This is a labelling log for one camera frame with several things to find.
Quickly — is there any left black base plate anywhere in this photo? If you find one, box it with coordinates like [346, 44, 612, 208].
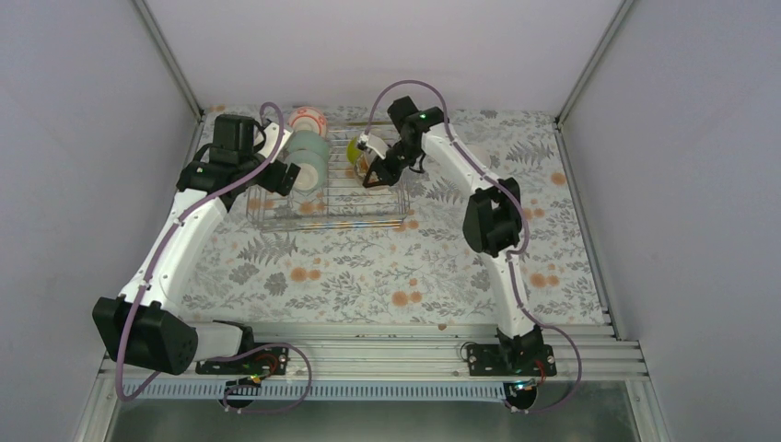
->
[195, 342, 290, 378]

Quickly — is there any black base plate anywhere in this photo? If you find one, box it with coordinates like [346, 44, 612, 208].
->
[460, 342, 558, 377]
[195, 342, 290, 378]

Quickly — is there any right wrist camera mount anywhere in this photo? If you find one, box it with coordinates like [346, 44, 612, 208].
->
[356, 133, 390, 161]

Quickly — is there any purple cable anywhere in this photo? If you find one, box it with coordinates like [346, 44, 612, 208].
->
[113, 101, 288, 404]
[363, 79, 584, 416]

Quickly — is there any wire dish rack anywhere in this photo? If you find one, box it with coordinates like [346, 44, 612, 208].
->
[246, 121, 410, 231]

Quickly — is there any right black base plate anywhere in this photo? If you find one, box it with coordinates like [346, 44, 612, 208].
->
[460, 342, 558, 377]

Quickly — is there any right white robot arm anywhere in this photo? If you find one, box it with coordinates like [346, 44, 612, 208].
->
[356, 97, 543, 375]

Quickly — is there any red patterned white bowl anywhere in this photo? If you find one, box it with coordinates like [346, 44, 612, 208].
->
[287, 106, 328, 138]

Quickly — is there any brown speckled bowl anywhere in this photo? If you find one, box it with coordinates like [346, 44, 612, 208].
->
[353, 152, 390, 191]

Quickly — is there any aluminium rail frame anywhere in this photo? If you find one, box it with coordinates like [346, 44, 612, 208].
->
[97, 320, 649, 382]

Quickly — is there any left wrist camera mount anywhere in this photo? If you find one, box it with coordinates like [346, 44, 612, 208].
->
[257, 122, 293, 159]

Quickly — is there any lower pale green bowl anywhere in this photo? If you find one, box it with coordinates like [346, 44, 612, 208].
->
[286, 150, 327, 194]

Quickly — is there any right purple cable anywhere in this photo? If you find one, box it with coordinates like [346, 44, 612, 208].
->
[363, 79, 584, 416]

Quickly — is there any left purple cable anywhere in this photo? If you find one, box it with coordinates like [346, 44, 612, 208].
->
[113, 101, 288, 404]

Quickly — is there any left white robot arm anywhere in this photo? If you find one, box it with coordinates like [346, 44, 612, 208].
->
[92, 114, 300, 375]

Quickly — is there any grey slotted cable duct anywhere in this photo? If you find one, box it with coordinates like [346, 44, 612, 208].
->
[138, 379, 508, 402]

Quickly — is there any floral tablecloth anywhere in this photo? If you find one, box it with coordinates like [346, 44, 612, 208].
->
[181, 106, 603, 325]

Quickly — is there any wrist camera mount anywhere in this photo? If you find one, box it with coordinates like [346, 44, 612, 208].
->
[356, 133, 390, 161]
[257, 122, 293, 159]

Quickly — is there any yellow green bowl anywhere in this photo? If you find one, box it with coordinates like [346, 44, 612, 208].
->
[346, 137, 367, 169]

